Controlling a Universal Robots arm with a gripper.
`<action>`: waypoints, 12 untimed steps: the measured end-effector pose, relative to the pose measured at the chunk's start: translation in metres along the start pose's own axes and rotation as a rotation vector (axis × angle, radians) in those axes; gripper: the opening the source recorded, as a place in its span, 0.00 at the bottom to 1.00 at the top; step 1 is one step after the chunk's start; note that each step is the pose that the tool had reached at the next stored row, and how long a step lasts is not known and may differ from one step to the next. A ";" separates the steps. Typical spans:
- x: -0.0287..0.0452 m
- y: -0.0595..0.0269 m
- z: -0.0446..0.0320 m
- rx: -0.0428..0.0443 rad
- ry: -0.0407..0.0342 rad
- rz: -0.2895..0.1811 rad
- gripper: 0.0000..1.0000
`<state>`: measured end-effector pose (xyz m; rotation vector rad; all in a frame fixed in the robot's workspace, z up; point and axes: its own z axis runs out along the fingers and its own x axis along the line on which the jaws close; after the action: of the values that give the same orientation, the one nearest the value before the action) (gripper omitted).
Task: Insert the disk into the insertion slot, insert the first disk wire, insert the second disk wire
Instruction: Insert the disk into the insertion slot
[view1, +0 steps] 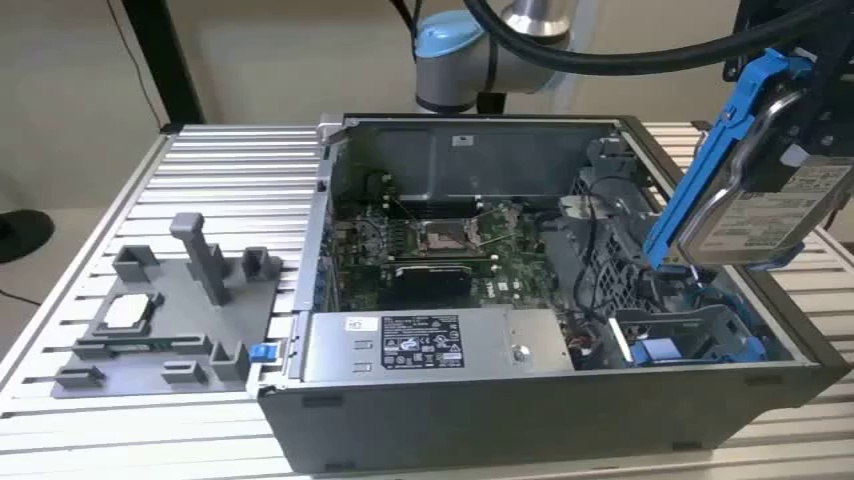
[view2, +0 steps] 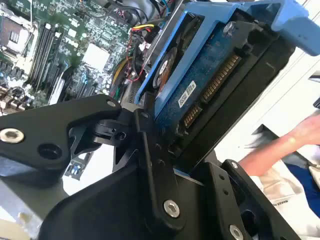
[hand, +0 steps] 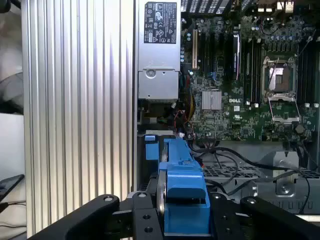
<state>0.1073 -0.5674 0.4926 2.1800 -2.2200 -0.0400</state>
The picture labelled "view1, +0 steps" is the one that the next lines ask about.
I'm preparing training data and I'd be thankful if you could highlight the locking lever wire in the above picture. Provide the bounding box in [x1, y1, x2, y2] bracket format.
[392, 197, 428, 226]

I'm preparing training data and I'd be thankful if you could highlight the silver power supply unit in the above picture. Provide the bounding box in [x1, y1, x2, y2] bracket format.
[296, 307, 576, 381]

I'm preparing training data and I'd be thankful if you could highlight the hard disk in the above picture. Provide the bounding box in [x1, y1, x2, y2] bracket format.
[643, 48, 854, 274]

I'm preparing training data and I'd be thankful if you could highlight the dark grey PC case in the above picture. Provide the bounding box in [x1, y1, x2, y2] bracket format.
[244, 112, 843, 474]

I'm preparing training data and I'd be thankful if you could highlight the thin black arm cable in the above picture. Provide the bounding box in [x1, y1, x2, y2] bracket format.
[388, 0, 428, 39]

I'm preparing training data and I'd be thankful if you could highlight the silver CPU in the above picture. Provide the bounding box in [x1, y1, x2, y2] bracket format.
[102, 294, 158, 331]

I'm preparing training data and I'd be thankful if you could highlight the thick black hose cable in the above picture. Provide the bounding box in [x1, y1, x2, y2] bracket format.
[461, 0, 812, 79]

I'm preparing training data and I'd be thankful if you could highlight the grey parts rack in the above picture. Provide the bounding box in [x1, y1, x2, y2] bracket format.
[49, 212, 285, 401]

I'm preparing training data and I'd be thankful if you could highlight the CPU socket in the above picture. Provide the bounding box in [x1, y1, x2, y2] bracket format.
[412, 217, 485, 254]

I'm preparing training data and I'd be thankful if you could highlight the green motherboard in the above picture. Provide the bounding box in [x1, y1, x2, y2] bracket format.
[329, 197, 568, 314]

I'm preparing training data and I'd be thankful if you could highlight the black graphics card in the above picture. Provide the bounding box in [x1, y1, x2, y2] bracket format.
[378, 264, 474, 309]

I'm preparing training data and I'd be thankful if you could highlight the grey metal disk bay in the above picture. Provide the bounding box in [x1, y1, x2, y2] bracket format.
[569, 167, 672, 321]

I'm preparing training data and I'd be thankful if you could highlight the black round stand base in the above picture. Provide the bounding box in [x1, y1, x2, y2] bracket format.
[0, 209, 55, 265]

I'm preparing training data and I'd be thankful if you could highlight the black upright post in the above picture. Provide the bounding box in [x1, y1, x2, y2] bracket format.
[118, 0, 206, 134]

